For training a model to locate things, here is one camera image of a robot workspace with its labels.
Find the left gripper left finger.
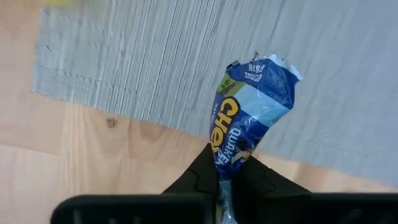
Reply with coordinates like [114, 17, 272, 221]
[161, 142, 219, 195]

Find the grey mesh mat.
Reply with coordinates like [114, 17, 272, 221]
[30, 0, 398, 189]

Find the yellow plastic bin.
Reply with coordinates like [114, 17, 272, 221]
[39, 0, 103, 7]

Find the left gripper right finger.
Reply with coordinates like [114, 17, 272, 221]
[232, 154, 312, 195]

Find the blue granola bar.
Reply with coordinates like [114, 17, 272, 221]
[208, 53, 304, 224]

